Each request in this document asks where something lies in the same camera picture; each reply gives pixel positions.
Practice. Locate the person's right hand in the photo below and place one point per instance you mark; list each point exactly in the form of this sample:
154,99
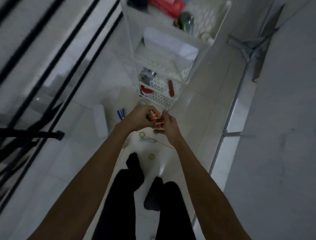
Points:
171,132

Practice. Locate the person's left hand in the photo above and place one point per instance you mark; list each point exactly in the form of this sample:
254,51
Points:
134,120

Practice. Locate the small orange scissors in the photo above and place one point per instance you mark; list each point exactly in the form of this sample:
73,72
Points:
156,115
159,125

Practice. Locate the blue stapler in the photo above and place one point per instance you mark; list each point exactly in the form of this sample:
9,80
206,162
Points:
121,114

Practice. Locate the clear green utility knife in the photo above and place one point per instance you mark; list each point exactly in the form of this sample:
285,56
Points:
148,140

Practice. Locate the white small cart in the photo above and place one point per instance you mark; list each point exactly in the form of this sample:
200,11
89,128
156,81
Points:
161,99

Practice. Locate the long white plastic box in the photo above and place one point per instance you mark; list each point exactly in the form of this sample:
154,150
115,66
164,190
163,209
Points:
100,121

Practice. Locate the green tape dispenser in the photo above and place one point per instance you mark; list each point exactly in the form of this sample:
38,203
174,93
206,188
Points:
176,23

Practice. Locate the green correction tape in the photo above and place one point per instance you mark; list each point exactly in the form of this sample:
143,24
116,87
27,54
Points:
186,22

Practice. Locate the red blue tissue packet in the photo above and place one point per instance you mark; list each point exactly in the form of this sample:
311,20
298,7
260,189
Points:
168,7

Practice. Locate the person's left forearm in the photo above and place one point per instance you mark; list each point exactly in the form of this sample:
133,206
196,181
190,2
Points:
86,188

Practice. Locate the person's right forearm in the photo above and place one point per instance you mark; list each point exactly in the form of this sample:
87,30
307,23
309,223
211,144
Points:
205,192

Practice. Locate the person's black left sock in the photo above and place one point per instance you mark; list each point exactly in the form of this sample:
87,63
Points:
134,165

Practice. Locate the person's black sock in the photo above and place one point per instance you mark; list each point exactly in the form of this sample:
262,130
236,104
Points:
134,165
153,197

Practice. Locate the person's black right sock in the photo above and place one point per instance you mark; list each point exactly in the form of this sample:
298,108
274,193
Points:
153,197

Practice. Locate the person's black trousers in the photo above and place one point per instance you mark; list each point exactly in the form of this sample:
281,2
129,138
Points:
118,210

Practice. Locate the red lidded round can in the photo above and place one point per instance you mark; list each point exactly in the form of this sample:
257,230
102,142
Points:
145,92

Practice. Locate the red utility knife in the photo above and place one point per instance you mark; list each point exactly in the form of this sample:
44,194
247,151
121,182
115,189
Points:
170,88

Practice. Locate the clear bag of pens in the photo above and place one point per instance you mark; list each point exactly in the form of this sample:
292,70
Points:
147,75

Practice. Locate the white rectangular container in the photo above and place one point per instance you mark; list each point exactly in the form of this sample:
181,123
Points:
170,45

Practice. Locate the black metal railing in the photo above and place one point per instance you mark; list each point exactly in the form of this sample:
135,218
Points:
37,134

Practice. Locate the grey metal stand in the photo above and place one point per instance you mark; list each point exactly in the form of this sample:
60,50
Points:
247,48

